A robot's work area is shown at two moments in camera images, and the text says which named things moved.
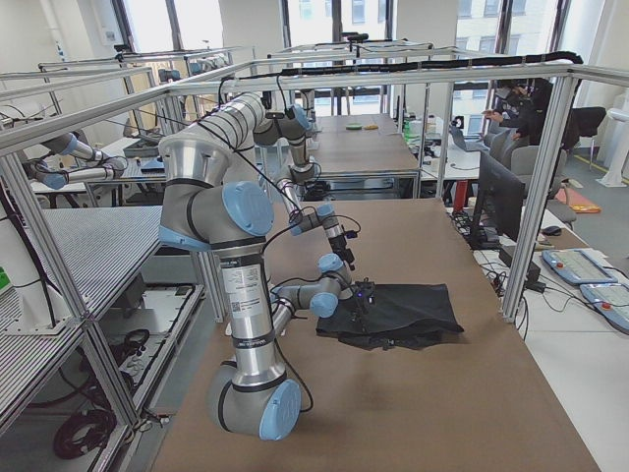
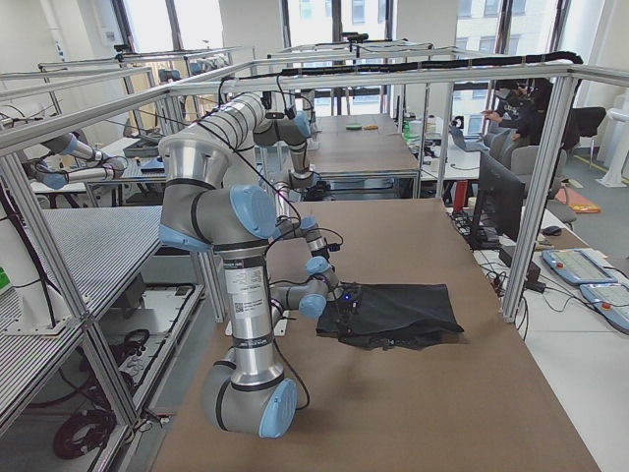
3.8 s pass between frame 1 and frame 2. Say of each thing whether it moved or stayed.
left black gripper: moved
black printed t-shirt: stayed
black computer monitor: stayed
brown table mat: stayed
